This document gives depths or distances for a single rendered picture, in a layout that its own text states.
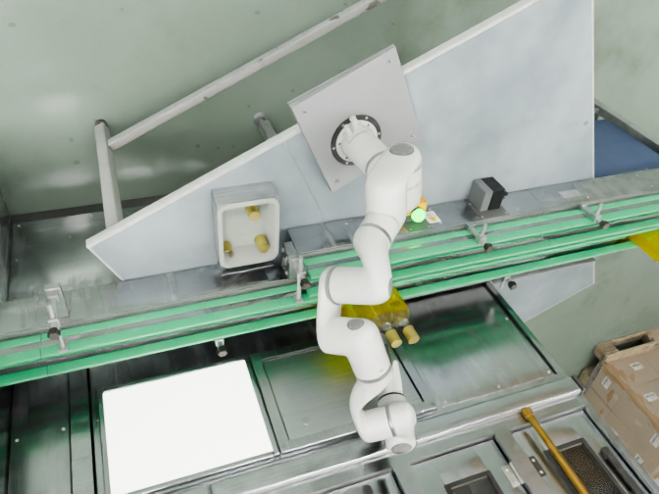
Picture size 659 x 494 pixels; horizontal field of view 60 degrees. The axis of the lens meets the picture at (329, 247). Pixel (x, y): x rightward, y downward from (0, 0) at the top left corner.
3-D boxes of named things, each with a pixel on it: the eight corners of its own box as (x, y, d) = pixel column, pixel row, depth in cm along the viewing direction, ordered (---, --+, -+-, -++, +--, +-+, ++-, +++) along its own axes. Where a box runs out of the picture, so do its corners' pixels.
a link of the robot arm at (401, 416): (376, 430, 130) (416, 419, 129) (369, 391, 138) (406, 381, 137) (390, 461, 140) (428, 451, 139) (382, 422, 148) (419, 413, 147)
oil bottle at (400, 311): (366, 283, 185) (394, 331, 170) (368, 271, 181) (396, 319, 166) (381, 280, 187) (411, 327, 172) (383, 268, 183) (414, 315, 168)
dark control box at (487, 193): (466, 198, 195) (480, 212, 189) (472, 178, 190) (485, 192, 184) (486, 194, 198) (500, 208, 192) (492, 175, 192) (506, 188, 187)
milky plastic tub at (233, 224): (214, 251, 170) (221, 270, 164) (210, 189, 156) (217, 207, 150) (270, 241, 176) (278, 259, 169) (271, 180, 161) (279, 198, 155)
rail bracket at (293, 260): (286, 285, 171) (299, 314, 163) (288, 242, 161) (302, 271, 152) (295, 283, 172) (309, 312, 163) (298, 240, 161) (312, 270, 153)
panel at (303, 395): (98, 395, 159) (107, 511, 135) (96, 389, 157) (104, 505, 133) (387, 327, 187) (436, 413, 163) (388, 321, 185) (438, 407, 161)
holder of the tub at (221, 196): (216, 263, 174) (221, 279, 168) (211, 188, 156) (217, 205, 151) (270, 253, 179) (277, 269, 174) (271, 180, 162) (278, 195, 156)
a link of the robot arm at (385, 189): (355, 247, 133) (350, 192, 122) (391, 188, 148) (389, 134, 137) (393, 256, 129) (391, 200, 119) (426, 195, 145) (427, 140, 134)
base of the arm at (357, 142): (325, 127, 153) (348, 155, 142) (363, 102, 153) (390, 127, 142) (345, 168, 164) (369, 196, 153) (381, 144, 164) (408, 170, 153)
